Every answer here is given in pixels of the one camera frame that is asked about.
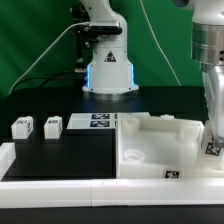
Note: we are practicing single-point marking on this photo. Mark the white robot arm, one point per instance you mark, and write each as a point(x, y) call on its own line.
point(110, 73)

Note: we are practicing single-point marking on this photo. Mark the black mounted camera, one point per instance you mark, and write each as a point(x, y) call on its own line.
point(105, 27)

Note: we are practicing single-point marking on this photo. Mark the white square table top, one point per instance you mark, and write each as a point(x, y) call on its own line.
point(152, 147)

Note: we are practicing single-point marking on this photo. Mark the white marker sheet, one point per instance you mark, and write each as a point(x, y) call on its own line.
point(92, 121)

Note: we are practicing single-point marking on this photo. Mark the white U-shaped fence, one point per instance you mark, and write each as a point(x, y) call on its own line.
point(112, 192)

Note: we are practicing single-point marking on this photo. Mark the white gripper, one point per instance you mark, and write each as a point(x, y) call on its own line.
point(213, 79)

